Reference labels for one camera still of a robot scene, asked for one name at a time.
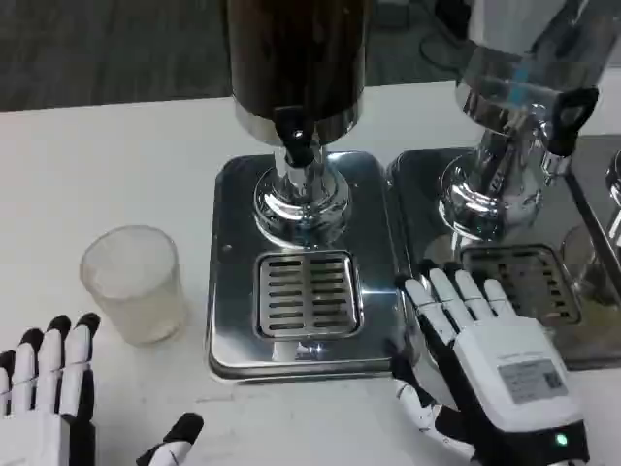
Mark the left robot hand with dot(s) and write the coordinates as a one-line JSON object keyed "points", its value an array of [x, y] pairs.
{"points": [[51, 388]]}

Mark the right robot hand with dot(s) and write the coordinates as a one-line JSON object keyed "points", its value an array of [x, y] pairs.
{"points": [[504, 359]]}

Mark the clear ribbed glass cup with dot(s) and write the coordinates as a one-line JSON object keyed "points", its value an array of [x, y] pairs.
{"points": [[133, 291]]}

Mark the steel drip grid, clear dispenser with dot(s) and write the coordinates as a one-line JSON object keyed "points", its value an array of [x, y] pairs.
{"points": [[538, 276]]}

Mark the steel base tray, clear dispenser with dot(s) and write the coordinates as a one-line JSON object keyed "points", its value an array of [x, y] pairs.
{"points": [[422, 204]]}

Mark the steel drip grid, dark dispenser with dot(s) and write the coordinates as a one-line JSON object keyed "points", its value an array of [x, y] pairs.
{"points": [[310, 296]]}

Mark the steel base tray, dark dispenser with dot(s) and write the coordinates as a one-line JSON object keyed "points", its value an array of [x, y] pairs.
{"points": [[233, 291]]}

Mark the steel base tray at edge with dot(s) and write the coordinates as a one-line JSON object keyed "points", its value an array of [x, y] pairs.
{"points": [[594, 160]]}

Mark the black tap lever, clear dispenser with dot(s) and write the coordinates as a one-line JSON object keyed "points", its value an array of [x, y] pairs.
{"points": [[572, 116]]}

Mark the clear steel drink dispenser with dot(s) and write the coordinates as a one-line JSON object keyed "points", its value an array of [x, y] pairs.
{"points": [[504, 87]]}

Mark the black tap lever, dark dispenser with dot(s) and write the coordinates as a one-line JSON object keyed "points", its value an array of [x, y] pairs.
{"points": [[298, 138]]}

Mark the dark drink dispenser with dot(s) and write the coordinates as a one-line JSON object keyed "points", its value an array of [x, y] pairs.
{"points": [[296, 53]]}

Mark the steel dispenser pedestal at edge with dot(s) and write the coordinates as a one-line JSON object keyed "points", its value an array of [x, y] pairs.
{"points": [[615, 204]]}

